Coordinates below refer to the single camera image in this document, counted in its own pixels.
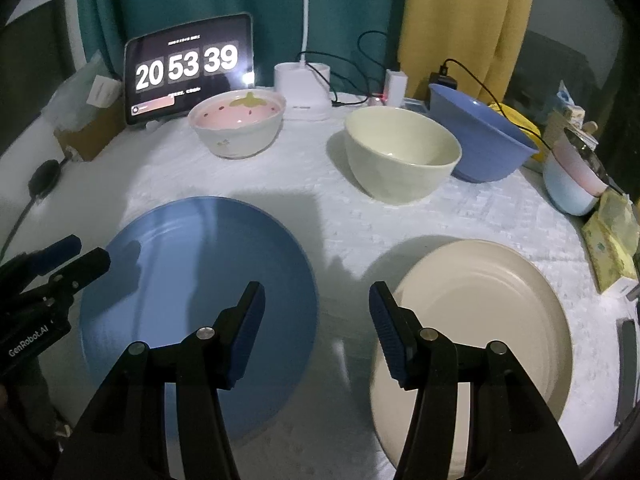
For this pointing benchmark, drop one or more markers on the white woven basket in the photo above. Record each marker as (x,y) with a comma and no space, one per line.
(557,130)

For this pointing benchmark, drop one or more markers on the dark glass door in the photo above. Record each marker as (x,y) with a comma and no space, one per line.
(565,35)

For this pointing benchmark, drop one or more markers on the clear plastic bag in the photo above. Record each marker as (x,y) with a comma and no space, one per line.
(75,90)

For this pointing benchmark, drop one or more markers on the white charger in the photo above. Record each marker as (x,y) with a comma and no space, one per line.
(395,85)

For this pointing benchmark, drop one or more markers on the blue plate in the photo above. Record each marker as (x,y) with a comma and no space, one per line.
(200,270)

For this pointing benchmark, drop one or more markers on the yellow wipes packet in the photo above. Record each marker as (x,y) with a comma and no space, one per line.
(515,117)

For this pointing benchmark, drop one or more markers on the black charger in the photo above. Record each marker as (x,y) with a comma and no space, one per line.
(444,82)

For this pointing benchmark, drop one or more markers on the cream plate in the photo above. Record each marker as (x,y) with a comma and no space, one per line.
(480,300)

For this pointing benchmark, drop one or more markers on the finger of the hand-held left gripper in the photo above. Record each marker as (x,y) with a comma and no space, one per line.
(90,265)
(62,250)

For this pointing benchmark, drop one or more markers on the pink strawberry bowl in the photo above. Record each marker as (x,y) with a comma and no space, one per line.
(240,135)

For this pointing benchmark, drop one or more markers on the tablet with clock display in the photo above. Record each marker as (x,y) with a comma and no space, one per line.
(190,65)

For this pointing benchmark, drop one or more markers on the white tag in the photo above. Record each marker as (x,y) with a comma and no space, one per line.
(105,92)

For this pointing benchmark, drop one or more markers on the pink bowl with steel liner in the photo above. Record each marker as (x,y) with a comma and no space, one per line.
(575,160)

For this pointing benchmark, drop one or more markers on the blue and white pack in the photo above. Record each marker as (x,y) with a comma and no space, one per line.
(567,97)

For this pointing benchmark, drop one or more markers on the yellow curtain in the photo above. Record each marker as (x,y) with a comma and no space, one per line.
(465,10)

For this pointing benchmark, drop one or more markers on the yellow tissue pack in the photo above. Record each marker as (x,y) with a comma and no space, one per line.
(612,205)
(607,250)

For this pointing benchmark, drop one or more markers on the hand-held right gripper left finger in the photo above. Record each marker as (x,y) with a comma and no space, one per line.
(247,345)

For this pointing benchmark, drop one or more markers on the light blue bowl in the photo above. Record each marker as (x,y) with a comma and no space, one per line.
(565,195)

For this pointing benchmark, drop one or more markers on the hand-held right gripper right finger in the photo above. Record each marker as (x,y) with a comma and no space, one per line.
(387,340)

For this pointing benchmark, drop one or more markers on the cardboard box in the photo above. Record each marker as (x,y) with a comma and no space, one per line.
(90,140)

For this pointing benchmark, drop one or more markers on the pale green bowl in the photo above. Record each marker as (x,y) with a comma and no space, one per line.
(400,175)

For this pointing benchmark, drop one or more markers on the white desk lamp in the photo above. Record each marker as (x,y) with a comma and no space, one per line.
(302,95)

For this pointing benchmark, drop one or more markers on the white lace tablecloth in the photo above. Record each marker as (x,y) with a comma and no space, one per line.
(325,220)

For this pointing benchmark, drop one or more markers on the small white box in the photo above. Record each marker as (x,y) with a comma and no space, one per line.
(625,287)

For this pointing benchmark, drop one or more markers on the dark smartphone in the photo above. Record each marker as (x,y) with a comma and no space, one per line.
(625,360)

